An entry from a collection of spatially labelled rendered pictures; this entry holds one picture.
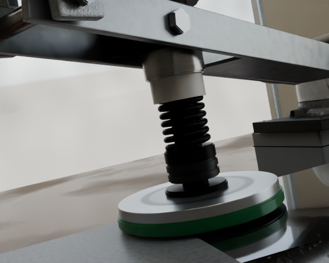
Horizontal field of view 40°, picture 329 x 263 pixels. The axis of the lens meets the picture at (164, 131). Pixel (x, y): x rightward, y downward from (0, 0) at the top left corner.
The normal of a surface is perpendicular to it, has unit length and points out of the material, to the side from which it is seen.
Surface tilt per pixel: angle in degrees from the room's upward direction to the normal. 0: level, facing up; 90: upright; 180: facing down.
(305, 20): 90
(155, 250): 0
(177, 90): 90
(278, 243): 0
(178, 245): 0
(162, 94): 90
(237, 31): 90
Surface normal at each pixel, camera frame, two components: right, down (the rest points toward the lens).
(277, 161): -0.90, 0.19
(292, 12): 0.39, -0.03
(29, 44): 0.72, -0.10
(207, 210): 0.04, 0.04
